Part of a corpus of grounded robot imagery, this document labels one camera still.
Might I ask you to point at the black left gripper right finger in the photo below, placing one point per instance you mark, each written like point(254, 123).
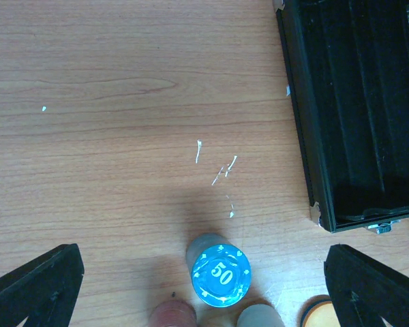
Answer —
point(365, 292)

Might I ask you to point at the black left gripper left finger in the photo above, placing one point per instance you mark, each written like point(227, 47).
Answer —
point(44, 291)

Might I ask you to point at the orange dealer button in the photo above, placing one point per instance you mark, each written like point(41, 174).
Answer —
point(319, 311)

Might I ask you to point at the white poker chip stack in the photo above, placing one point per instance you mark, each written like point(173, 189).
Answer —
point(259, 315)

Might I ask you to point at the red poker chip stack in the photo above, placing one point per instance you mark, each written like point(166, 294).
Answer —
point(174, 313)

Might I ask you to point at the blue poker chip stack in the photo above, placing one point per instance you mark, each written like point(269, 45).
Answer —
point(220, 272)

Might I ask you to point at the black poker set case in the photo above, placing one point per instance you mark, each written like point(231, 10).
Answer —
point(347, 64)

